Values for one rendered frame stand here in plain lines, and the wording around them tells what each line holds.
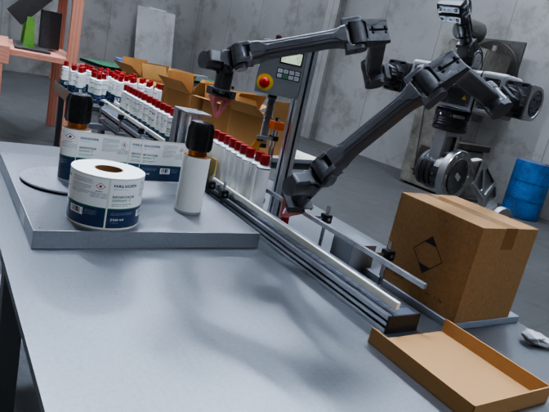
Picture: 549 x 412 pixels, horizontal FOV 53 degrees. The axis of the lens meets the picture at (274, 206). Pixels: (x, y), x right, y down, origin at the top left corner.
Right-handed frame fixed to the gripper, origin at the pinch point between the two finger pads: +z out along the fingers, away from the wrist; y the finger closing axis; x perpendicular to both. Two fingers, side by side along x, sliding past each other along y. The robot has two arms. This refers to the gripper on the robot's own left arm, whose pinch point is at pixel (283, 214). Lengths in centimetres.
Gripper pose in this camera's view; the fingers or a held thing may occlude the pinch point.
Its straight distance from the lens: 180.0
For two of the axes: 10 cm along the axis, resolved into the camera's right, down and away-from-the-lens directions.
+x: 2.8, 8.4, -4.7
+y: -8.2, -0.5, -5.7
